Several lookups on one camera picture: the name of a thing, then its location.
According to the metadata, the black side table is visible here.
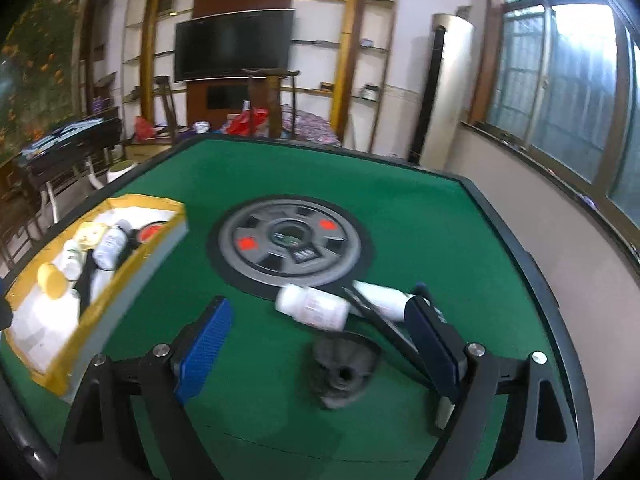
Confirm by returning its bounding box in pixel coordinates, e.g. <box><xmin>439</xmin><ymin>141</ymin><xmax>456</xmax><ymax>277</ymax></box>
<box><xmin>15</xmin><ymin>115</ymin><xmax>122</xmax><ymax>223</ymax></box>

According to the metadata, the window with metal grille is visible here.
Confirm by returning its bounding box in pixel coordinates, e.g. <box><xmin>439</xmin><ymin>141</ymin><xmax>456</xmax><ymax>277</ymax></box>
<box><xmin>484</xmin><ymin>0</ymin><xmax>640</xmax><ymax>216</ymax></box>

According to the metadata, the yellow cylinder cap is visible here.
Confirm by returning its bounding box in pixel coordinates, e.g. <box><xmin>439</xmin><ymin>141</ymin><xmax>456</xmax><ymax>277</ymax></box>
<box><xmin>37</xmin><ymin>262</ymin><xmax>68</xmax><ymax>300</ymax></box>

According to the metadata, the red plastic bag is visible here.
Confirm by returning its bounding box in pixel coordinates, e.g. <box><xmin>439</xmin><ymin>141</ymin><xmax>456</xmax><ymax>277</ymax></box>
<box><xmin>222</xmin><ymin>107</ymin><xmax>269</xmax><ymax>136</ymax></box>

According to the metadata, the flower wall mural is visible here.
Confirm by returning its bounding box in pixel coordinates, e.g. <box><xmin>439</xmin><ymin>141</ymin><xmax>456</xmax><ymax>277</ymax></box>
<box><xmin>1</xmin><ymin>0</ymin><xmax>86</xmax><ymax>160</ymax></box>

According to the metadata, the white standing air conditioner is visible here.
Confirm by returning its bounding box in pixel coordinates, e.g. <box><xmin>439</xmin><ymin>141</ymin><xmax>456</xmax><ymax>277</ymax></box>
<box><xmin>407</xmin><ymin>13</ymin><xmax>474</xmax><ymax>170</ymax></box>

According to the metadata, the black plastic fan part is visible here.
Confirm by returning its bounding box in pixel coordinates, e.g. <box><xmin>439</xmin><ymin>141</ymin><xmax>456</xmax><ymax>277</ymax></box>
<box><xmin>306</xmin><ymin>332</ymin><xmax>382</xmax><ymax>411</ymax></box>

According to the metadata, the black marker pen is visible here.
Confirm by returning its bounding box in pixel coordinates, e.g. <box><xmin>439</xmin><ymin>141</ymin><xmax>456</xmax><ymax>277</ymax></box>
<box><xmin>74</xmin><ymin>249</ymin><xmax>98</xmax><ymax>318</ymax></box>

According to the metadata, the white bottle with label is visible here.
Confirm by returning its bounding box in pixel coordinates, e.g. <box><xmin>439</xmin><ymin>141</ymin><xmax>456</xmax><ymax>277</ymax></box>
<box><xmin>274</xmin><ymin>284</ymin><xmax>350</xmax><ymax>332</ymax></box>

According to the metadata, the black television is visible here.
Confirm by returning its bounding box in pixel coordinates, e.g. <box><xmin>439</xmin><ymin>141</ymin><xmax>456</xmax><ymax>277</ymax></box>
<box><xmin>174</xmin><ymin>8</ymin><xmax>295</xmax><ymax>81</ymax></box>

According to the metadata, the small white bottle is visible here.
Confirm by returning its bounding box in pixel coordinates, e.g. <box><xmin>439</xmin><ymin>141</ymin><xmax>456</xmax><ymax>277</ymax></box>
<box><xmin>92</xmin><ymin>219</ymin><xmax>131</xmax><ymax>271</ymax></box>

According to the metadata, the yellow rimmed white tray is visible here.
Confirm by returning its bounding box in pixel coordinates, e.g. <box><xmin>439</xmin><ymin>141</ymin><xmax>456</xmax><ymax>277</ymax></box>
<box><xmin>4</xmin><ymin>194</ymin><xmax>189</xmax><ymax>402</ymax></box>

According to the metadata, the wooden chair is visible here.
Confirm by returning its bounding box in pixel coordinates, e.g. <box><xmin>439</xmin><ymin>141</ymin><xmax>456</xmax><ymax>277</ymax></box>
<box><xmin>243</xmin><ymin>68</ymin><xmax>300</xmax><ymax>139</ymax></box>

